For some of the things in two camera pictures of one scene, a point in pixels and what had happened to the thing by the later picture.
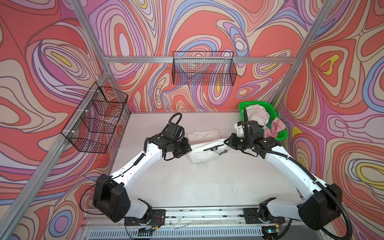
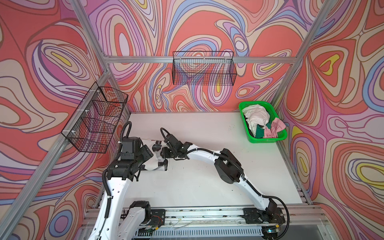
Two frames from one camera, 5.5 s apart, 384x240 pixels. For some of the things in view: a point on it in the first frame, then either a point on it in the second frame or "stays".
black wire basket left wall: x=91 y=126 stays
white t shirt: x=203 y=151 → x=154 y=165
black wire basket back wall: x=203 y=68 stays
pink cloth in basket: x=277 y=125 stays
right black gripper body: x=239 y=142 → x=168 y=153
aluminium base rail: x=207 y=224 stays
